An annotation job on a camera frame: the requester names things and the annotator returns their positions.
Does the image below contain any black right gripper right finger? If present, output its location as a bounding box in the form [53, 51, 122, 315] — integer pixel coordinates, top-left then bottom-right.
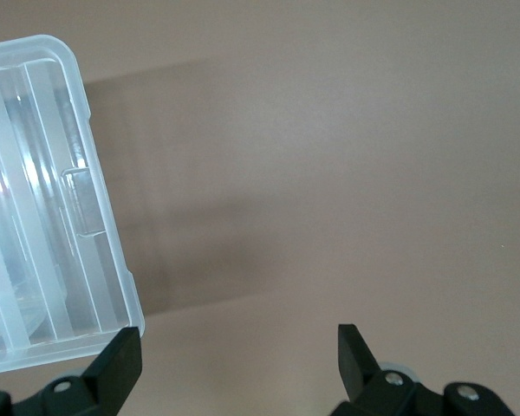
[331, 322, 515, 416]

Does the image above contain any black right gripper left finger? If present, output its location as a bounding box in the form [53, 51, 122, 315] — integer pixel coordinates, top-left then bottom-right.
[0, 327, 145, 416]

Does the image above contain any clear plastic storage box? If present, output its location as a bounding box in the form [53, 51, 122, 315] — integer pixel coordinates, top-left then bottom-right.
[0, 34, 146, 378]

